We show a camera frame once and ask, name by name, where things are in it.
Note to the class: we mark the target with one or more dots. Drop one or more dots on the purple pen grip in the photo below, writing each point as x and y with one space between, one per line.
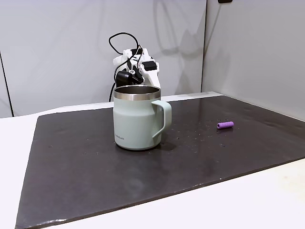
225 125

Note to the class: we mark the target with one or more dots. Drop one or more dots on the dark grey table mat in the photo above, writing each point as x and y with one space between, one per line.
95 181

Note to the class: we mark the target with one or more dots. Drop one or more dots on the pale green steel mug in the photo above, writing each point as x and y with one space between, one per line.
133 119

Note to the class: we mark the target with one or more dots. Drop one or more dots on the black wall fixture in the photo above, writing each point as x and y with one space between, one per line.
225 1

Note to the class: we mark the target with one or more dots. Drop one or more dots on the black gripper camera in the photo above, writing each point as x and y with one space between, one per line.
125 77

